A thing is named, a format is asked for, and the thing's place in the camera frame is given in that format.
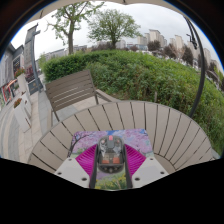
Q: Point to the dark sign post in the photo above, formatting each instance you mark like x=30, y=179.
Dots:
x=30, y=60

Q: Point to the white flower planter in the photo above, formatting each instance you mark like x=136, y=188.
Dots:
x=21, y=115

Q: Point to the floral print mouse pad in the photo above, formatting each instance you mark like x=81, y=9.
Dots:
x=136, y=138

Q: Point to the distant apartment buildings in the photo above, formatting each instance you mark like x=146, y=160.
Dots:
x=155, y=36

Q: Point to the slatted wooden chair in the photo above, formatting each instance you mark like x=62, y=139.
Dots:
x=68, y=90

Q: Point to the dark curved umbrella pole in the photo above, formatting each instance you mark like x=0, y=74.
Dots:
x=201, y=76

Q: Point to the beige umbrella canopy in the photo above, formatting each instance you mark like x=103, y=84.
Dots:
x=66, y=4

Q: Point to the round leafy tree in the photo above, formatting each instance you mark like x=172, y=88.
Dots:
x=113, y=26

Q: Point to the sparse thin-trunked tree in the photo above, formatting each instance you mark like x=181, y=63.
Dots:
x=70, y=36

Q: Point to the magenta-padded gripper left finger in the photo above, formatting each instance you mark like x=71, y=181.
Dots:
x=71, y=171

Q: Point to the green hedge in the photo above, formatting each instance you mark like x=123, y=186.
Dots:
x=150, y=76

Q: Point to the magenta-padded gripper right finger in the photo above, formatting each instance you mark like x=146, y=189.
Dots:
x=150, y=170

